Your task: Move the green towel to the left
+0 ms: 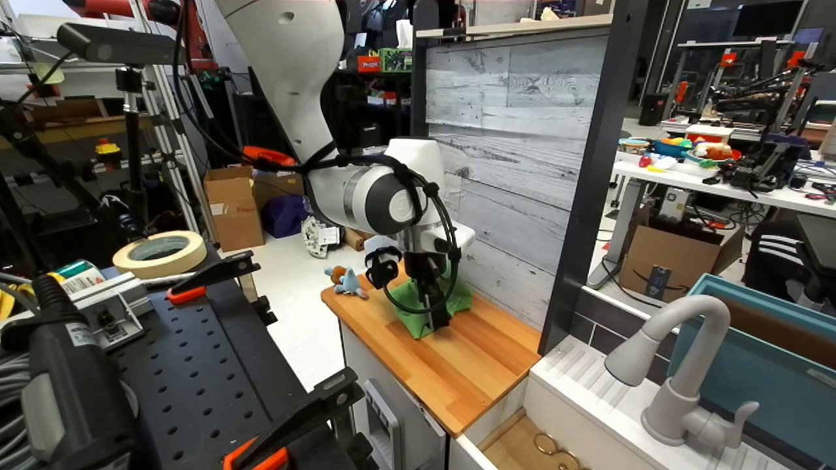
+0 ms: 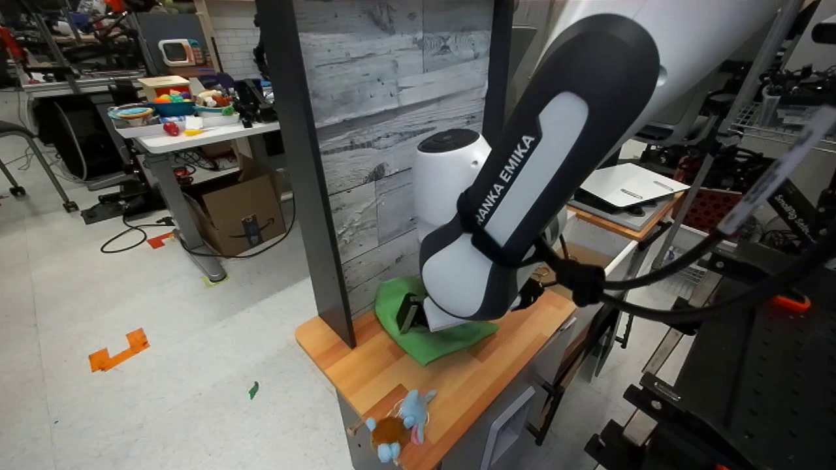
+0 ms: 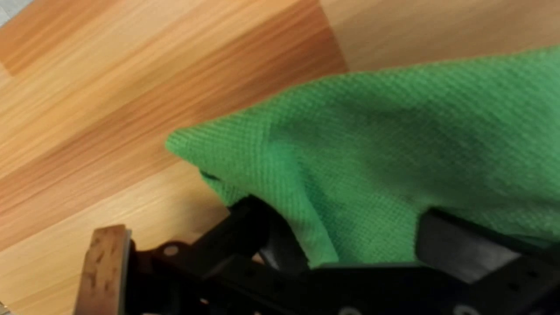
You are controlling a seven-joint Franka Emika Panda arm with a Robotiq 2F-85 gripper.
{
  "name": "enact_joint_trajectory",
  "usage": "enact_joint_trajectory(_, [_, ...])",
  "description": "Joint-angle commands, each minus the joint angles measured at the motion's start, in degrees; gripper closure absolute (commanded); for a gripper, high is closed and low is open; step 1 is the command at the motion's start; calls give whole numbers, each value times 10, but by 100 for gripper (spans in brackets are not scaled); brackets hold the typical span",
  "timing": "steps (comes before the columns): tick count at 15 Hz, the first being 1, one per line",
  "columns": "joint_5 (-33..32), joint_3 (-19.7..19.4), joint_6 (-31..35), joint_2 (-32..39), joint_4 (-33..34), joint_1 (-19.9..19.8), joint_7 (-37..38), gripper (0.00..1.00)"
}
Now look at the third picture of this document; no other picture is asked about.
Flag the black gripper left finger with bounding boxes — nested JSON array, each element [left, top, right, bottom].
[[139, 194, 312, 283]]

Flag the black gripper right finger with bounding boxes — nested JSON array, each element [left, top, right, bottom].
[[414, 206, 560, 285]]

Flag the green towel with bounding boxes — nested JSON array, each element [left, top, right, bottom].
[[165, 45, 560, 269]]

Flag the brown wooden block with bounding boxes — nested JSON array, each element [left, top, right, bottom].
[[74, 222, 135, 315]]

